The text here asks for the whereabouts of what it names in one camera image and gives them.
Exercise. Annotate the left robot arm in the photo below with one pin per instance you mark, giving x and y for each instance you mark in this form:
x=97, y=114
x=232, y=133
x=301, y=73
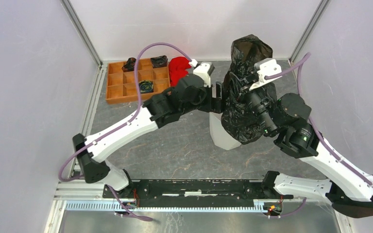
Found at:
x=158, y=111

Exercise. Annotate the left aluminium corner post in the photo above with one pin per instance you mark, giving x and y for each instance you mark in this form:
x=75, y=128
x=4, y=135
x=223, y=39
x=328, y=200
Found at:
x=72, y=14

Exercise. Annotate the aluminium corner post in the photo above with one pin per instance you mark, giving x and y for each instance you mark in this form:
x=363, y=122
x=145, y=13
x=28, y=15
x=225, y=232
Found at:
x=313, y=22
x=72, y=14

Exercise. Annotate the black bag roll right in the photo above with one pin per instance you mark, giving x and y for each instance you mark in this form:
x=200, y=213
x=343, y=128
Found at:
x=160, y=61

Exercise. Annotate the right aluminium corner post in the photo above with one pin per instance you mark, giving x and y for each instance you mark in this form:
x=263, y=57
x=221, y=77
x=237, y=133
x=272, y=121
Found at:
x=313, y=22

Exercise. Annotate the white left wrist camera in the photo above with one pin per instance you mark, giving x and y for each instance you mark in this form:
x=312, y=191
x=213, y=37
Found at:
x=203, y=70

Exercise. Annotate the red cloth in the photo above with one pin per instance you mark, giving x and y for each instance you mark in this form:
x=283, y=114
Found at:
x=178, y=68

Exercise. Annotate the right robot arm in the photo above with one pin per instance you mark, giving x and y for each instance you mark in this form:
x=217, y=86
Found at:
x=256, y=111

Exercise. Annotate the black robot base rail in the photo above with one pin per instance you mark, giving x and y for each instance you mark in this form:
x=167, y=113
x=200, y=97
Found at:
x=211, y=193

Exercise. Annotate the white plastic trash bin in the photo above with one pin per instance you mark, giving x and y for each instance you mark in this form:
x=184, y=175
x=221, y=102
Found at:
x=219, y=135

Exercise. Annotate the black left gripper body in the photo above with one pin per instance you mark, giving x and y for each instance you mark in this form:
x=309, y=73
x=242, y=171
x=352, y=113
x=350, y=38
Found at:
x=207, y=103

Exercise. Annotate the wooden compartment tray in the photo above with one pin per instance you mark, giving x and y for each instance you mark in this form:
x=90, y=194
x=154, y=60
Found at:
x=121, y=86

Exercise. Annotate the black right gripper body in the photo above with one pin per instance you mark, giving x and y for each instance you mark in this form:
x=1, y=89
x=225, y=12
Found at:
x=250, y=80

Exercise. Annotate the white slotted cable duct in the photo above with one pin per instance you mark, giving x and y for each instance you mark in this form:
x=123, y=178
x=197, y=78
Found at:
x=114, y=206

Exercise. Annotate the black green bag roll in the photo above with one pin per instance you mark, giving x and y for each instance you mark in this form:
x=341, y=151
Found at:
x=145, y=86

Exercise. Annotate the black bag roll left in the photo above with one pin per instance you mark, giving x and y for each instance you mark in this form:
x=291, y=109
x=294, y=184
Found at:
x=129, y=65

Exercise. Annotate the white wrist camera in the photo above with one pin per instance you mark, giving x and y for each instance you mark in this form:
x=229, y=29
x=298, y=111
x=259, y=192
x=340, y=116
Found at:
x=203, y=70
x=267, y=70

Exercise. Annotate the black plastic trash bag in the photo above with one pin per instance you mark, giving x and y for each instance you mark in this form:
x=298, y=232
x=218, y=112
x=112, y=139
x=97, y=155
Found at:
x=237, y=118

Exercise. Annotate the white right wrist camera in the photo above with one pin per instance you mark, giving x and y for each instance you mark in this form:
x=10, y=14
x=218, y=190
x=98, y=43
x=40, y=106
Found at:
x=267, y=70

